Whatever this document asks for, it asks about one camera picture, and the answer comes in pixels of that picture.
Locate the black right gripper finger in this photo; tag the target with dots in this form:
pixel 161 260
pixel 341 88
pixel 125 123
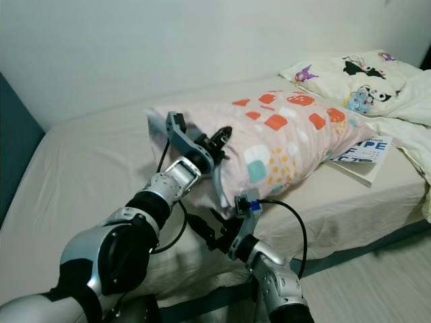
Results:
pixel 209 224
pixel 203 234

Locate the white blue lettered book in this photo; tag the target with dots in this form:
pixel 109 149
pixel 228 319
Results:
pixel 370 151

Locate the grey robot left leg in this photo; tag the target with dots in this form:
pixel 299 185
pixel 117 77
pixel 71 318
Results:
pixel 135 313

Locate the grey robot leg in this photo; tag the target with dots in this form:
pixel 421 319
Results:
pixel 257 306
pixel 135 313

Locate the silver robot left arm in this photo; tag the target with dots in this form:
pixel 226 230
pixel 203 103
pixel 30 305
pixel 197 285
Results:
pixel 108 256

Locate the cream sheeted mattress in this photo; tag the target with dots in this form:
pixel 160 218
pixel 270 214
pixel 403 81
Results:
pixel 94 168

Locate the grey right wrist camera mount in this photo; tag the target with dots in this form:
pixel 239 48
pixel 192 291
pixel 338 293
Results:
pixel 248 200

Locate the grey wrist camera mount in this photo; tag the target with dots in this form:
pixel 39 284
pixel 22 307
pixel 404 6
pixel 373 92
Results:
pixel 177 126
pixel 248 200

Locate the blue upholstered headboard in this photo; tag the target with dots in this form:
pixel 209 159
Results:
pixel 17 141

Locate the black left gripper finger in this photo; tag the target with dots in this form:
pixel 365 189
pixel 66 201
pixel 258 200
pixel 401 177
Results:
pixel 218 137
pixel 227 136

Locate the pink patterned pillow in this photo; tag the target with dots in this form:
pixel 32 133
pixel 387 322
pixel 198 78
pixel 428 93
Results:
pixel 296 134

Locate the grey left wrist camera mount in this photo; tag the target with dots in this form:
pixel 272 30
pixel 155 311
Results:
pixel 177 126

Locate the grey robot right leg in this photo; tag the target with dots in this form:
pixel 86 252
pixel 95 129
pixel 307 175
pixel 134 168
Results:
pixel 257 306

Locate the cream cartoon print blanket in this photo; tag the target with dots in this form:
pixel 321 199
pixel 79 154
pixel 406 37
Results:
pixel 343 77

